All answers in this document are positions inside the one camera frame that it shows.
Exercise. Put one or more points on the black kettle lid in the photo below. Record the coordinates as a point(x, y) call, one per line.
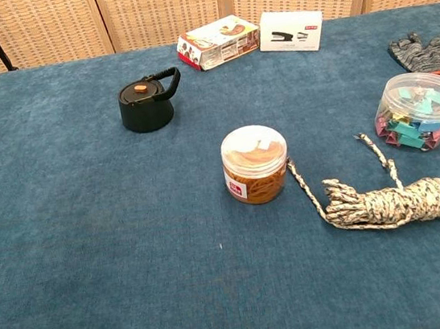
point(140, 90)

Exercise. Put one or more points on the clear jar of rubber bands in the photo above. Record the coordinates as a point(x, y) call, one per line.
point(255, 168)

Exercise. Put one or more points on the blue table cloth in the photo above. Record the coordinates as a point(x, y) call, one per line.
point(133, 245)

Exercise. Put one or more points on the red and white printed box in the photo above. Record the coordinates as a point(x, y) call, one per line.
point(220, 42)

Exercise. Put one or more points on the white stapler box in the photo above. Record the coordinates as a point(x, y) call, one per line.
point(291, 32)

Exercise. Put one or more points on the woven folding screen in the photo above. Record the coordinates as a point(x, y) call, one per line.
point(166, 5)

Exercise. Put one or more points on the clear jar of binder clips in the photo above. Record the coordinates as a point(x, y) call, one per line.
point(420, 114)

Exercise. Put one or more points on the grey knitted work glove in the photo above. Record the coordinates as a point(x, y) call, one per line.
point(424, 54)

